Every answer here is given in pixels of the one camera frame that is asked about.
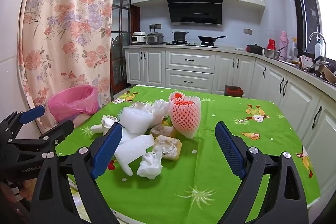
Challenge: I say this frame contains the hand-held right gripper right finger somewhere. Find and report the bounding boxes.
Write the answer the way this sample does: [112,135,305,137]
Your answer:
[215,121,309,224]

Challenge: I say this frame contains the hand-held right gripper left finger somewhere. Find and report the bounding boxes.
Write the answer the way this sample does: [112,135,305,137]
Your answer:
[30,123,124,224]

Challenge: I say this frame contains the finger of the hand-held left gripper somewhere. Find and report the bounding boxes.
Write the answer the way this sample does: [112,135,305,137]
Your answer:
[0,105,46,136]
[12,120,75,154]

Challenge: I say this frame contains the white foam sheet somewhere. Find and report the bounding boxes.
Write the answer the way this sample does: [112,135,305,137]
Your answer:
[115,134,155,176]

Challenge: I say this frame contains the trash bin with pink bag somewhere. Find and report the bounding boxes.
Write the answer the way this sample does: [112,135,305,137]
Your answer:
[48,85,100,126]

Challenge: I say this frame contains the white plastic wrapper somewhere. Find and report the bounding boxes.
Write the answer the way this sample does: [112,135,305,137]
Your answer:
[91,116,120,135]

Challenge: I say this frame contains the white foam block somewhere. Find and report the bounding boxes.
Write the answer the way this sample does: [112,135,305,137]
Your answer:
[118,108,154,134]

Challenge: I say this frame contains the white tissue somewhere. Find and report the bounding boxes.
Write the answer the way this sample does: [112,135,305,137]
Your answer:
[137,153,163,179]

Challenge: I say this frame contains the pink foam fruit net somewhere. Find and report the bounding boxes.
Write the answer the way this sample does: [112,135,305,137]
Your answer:
[168,92,202,139]

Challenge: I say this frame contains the white plastic bag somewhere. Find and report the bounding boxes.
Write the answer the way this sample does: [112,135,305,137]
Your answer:
[131,99,171,125]

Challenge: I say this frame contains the person's left hand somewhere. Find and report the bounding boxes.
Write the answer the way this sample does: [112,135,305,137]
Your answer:
[10,179,37,203]

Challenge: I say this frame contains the green printed tablecloth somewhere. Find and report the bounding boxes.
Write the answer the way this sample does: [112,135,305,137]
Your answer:
[54,85,321,224]

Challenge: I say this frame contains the brown floor bin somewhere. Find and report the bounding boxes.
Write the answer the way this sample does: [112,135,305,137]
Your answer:
[224,85,244,98]

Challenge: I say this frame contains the white lower kitchen cabinets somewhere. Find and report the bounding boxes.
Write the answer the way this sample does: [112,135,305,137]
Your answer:
[125,46,336,172]

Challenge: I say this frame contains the black clay pot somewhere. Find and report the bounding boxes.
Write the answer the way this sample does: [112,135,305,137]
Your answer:
[247,44,263,54]

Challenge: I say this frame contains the floral curtain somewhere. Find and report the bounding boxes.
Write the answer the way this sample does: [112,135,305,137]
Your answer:
[17,0,117,135]

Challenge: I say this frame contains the steel bowl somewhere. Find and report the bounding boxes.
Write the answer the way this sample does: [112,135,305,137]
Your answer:
[263,48,281,59]

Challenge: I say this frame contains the black gas stove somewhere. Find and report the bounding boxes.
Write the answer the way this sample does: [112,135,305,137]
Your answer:
[167,40,219,48]

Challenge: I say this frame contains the black frying pan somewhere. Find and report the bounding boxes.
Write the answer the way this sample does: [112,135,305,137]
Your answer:
[198,35,227,44]

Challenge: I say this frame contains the white rice cooker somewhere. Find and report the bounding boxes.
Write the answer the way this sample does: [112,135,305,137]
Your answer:
[131,31,147,45]

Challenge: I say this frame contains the pink thermos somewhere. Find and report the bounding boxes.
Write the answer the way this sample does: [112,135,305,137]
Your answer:
[279,31,289,61]

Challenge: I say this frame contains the spray bottle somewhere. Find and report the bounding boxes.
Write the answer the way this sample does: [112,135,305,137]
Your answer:
[291,38,299,57]

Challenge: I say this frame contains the dark cookware pile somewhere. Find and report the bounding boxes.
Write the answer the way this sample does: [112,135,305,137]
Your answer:
[306,61,336,85]

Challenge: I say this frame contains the silver rice cooker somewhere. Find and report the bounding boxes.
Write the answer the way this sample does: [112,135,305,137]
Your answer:
[146,32,164,44]

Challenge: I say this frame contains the grey cooking pot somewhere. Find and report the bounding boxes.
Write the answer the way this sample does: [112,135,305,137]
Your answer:
[171,31,189,41]

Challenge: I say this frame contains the wooden glass door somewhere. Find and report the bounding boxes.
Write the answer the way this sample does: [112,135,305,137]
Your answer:
[110,0,141,94]

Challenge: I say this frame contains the white pump bottle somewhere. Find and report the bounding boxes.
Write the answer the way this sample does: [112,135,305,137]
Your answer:
[314,35,322,60]

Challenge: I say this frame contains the chrome faucet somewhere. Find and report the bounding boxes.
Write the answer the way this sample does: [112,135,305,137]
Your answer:
[308,32,327,62]

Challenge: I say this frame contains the black range hood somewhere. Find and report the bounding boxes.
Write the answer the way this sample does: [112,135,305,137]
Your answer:
[166,0,223,26]

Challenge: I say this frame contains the dark framed window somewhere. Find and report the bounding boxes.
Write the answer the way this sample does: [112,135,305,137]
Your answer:
[288,0,336,62]

